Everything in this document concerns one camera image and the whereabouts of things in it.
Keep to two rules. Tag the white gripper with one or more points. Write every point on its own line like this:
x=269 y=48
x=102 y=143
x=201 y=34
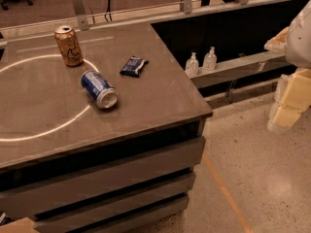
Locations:
x=299 y=39

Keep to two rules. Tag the blue pepsi can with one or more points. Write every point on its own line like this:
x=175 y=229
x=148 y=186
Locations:
x=102 y=93

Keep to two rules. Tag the gold soda can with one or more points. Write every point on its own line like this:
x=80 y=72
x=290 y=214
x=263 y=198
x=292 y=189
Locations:
x=68 y=44

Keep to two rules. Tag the clear sanitizer bottle right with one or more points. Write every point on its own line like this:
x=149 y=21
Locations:
x=210 y=59

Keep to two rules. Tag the clear sanitizer bottle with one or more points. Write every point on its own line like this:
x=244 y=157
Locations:
x=210 y=59
x=192 y=66

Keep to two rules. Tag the clear sanitizer bottle left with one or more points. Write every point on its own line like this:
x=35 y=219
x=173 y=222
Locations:
x=192 y=66

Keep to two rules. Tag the dark blue snack packet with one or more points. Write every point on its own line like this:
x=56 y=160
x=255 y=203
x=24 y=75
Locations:
x=134 y=66

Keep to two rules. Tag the grey drawer cabinet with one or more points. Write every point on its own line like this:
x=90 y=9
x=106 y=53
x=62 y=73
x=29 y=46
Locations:
x=99 y=181

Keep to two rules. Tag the cardboard box corner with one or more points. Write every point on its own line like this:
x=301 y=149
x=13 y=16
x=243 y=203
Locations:
x=25 y=225

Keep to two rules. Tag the metal railing frame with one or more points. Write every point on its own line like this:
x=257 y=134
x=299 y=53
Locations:
x=45 y=15

